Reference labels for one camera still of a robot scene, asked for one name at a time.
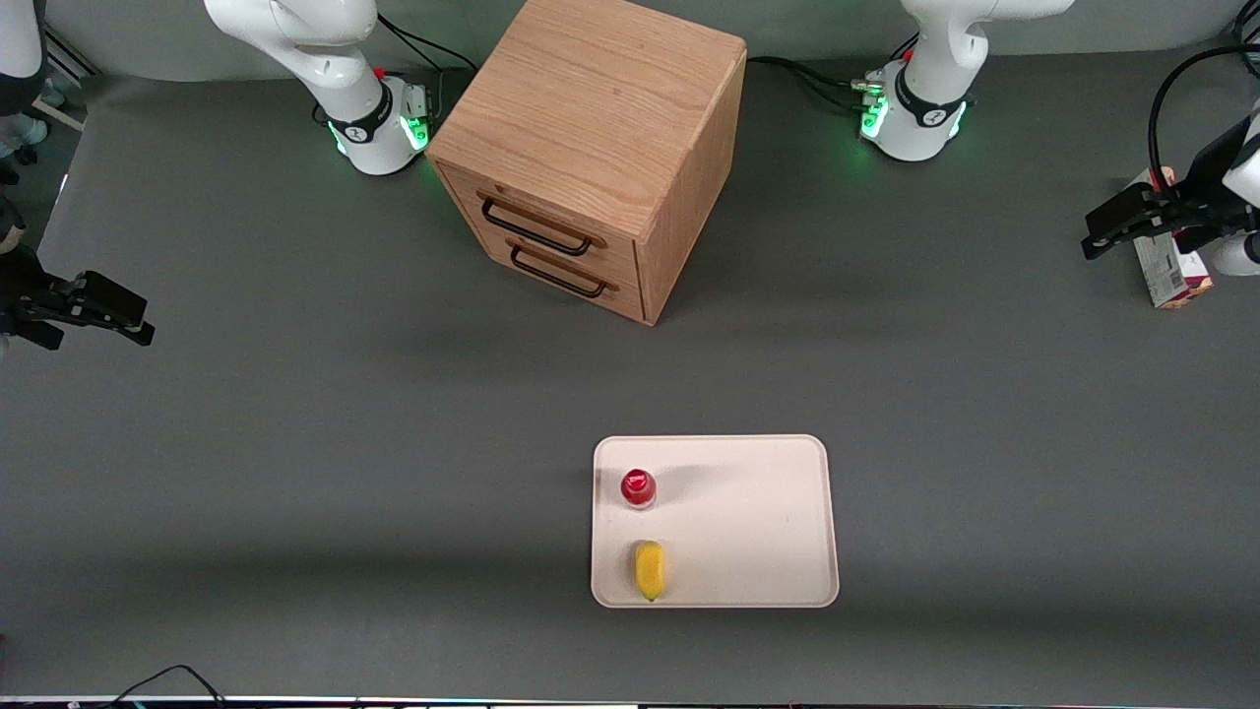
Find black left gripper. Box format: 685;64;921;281
1082;118;1260;263

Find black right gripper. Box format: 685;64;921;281
0;246;157;352

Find red cookie box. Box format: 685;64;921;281
1130;167;1214;310

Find cream plastic tray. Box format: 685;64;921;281
590;434;841;610

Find wooden drawer front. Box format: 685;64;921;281
436;161;643;289
461;219;648;325

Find wooden drawer cabinet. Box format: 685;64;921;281
425;0;748;327

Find yellow lemon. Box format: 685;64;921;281
634;540;666;603

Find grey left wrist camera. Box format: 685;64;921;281
1212;232;1260;278

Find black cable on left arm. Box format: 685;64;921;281
1147;43;1260;194

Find black cable at left base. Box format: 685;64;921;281
745;34;921;112

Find black cable at base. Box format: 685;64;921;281
745;34;921;112
313;13;477;125

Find black cable at table edge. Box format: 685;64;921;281
98;665;229;709

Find black cable at right base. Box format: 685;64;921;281
313;13;477;125

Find black metal drawer handle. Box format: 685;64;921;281
479;196;595;258
508;244;608;300

